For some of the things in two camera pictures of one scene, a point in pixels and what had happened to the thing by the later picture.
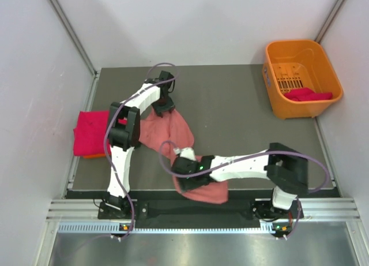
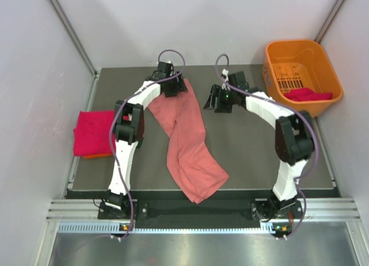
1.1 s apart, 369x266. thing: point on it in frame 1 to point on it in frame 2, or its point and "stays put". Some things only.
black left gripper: (169, 107) to (179, 86)
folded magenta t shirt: (89, 134) stays put
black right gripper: (185, 185) to (217, 92)
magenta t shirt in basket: (304, 94) stays put
